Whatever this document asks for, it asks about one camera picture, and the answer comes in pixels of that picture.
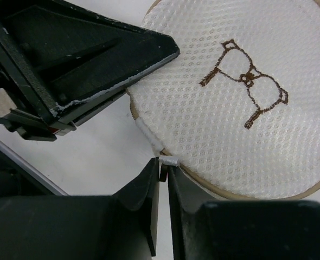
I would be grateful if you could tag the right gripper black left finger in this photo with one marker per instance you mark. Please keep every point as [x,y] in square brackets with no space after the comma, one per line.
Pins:
[118,226]

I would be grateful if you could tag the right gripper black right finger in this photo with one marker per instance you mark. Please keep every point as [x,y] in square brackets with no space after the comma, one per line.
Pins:
[204,227]

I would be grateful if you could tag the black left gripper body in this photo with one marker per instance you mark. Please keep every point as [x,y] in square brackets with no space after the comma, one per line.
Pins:
[24,99]

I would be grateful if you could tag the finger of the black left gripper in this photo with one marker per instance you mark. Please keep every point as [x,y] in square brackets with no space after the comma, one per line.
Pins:
[81,58]

